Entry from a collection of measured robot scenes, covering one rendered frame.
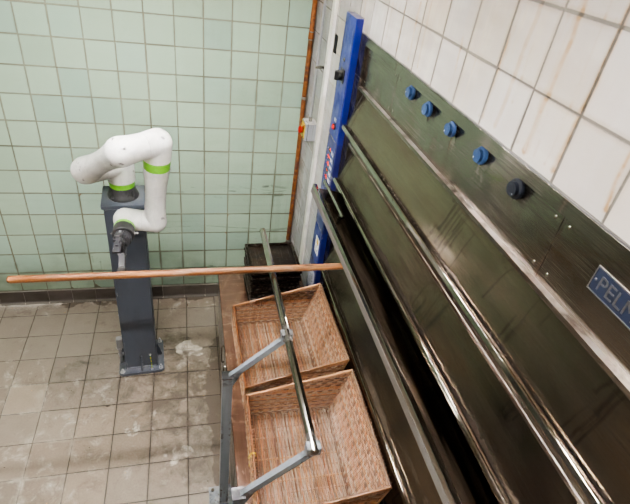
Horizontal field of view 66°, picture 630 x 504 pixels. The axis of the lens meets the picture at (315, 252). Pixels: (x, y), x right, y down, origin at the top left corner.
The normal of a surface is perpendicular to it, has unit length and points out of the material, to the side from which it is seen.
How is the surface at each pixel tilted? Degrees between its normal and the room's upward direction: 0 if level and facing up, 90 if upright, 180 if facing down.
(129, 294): 90
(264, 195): 90
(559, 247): 92
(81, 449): 0
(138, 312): 90
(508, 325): 70
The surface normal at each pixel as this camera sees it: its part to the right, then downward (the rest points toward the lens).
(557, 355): -0.86, -0.26
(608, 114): -0.97, 0.03
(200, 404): 0.13, -0.81
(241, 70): 0.22, 0.59
